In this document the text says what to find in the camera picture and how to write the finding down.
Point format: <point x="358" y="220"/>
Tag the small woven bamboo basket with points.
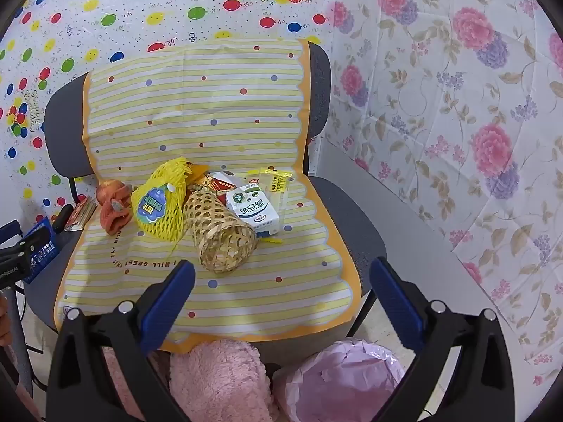
<point x="222" y="239"/>

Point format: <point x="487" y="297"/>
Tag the bin with pink liner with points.
<point x="343" y="382"/>

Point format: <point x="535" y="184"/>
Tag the floral print plastic sheet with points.
<point x="440" y="96"/>

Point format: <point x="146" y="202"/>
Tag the red apple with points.
<point x="104" y="191"/>

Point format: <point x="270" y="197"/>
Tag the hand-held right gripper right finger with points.
<point x="396" y="303"/>

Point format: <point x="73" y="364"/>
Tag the blue plastic mesh basket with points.
<point x="44" y="255"/>

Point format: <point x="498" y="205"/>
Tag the yellow foam fruit net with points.
<point x="154" y="211"/>

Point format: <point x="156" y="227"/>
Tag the yellow plastic strip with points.
<point x="272" y="240"/>

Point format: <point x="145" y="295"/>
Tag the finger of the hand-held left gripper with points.
<point x="20" y="248"/>

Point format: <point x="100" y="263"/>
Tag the grey office chair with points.
<point x="321" y="79"/>

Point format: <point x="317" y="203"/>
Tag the clear bag with yellow header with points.
<point x="277" y="184"/>

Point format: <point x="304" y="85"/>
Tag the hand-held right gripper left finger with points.
<point x="169" y="301"/>

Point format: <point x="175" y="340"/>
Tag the person's left hand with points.
<point x="4" y="321"/>

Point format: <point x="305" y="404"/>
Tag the yellow striped dotted plastic sheet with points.
<point x="193" y="105"/>

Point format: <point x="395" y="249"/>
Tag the orange book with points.
<point x="81" y="215"/>

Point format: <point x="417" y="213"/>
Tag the red and gold snack packet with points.
<point x="215" y="184"/>

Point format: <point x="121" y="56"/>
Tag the white milk carton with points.
<point x="255" y="211"/>

